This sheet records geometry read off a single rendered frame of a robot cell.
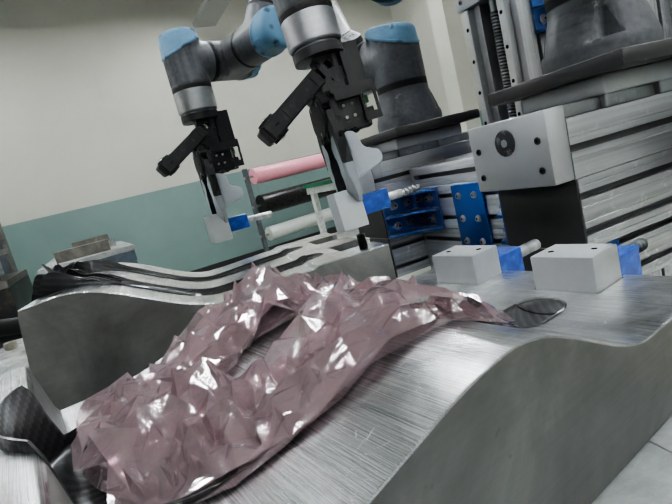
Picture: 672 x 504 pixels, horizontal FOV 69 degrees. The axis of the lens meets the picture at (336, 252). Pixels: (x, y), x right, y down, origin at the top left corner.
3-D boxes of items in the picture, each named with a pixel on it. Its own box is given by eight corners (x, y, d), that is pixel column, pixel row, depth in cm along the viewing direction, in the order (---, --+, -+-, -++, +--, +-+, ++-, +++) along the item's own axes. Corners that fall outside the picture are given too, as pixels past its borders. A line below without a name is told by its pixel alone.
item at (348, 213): (417, 205, 73) (408, 171, 73) (431, 203, 68) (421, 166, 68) (337, 231, 71) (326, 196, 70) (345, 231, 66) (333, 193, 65)
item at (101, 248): (141, 305, 574) (117, 230, 559) (163, 336, 405) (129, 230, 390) (77, 326, 544) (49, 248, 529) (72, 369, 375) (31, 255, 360)
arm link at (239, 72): (277, 67, 97) (229, 70, 90) (248, 84, 106) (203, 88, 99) (266, 26, 96) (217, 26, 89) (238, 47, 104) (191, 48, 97)
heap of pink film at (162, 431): (374, 303, 45) (354, 221, 43) (553, 328, 30) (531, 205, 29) (68, 444, 31) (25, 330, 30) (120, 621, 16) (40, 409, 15)
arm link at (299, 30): (284, 13, 61) (277, 38, 69) (295, 49, 62) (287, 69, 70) (339, -1, 63) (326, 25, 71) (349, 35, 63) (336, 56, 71)
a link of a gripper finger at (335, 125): (355, 155, 62) (331, 94, 63) (344, 159, 62) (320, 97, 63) (349, 168, 66) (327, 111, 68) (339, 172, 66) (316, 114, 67)
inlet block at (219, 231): (271, 225, 103) (264, 201, 102) (278, 226, 99) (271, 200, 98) (210, 242, 98) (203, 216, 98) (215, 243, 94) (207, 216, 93)
